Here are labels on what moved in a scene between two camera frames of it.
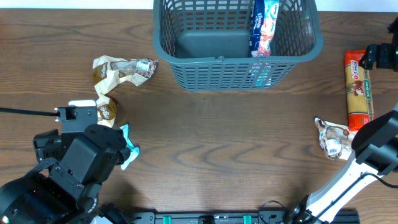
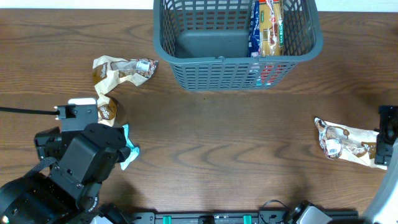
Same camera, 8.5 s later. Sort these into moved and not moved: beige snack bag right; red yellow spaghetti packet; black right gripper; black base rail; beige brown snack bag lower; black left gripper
Moved: black right gripper; red yellow spaghetti packet
Not moved: beige snack bag right; black base rail; black left gripper; beige brown snack bag lower
